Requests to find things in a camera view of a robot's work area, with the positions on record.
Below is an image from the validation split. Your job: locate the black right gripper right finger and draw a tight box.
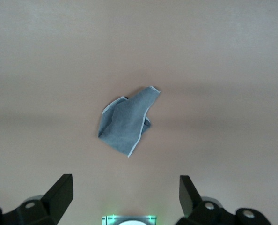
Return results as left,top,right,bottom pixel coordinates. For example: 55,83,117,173
176,175,273,225

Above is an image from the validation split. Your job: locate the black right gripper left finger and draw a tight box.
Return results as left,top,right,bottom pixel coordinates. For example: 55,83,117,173
0,173,73,225

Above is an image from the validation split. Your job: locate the grey microfibre towel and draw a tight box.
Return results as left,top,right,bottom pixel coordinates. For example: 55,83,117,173
97,85,161,158

